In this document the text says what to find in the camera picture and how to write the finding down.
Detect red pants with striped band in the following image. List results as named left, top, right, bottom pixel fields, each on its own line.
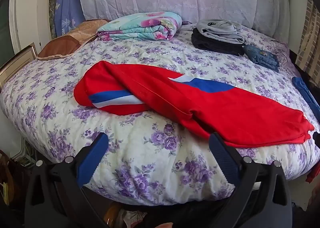
left=74, top=61, right=314, bottom=148

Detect blue garment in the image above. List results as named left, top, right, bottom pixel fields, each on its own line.
left=292, top=77, right=320, bottom=122

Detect folded blue denim jeans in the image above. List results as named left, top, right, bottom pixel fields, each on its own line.
left=244, top=45, right=279, bottom=72

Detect brown beige pillow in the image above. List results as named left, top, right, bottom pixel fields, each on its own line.
left=37, top=19, right=109, bottom=61

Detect folded black pants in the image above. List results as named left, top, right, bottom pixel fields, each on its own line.
left=191, top=28, right=245, bottom=56

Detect checkered beige curtain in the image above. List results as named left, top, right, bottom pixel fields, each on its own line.
left=295, top=0, right=320, bottom=86

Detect folded grey pants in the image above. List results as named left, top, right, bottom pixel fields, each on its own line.
left=196, top=19, right=245, bottom=44

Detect folded floral teal blanket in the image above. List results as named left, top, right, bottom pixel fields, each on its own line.
left=97, top=12, right=182, bottom=41

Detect wooden picture frame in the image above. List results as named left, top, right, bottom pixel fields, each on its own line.
left=0, top=43, right=37, bottom=89

